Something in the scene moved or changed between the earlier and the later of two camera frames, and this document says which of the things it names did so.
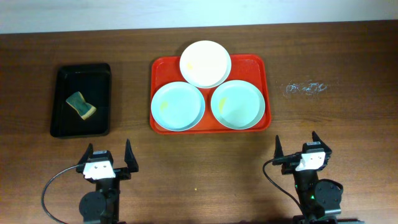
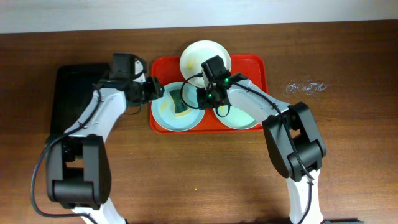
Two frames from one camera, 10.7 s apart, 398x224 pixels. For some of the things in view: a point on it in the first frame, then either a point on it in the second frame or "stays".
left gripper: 123,171 -> 156,88
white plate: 205,64 stays
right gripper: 324,147 -> 207,103
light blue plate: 178,106 stays
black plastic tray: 94,81 stays
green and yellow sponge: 84,109 -> 181,109
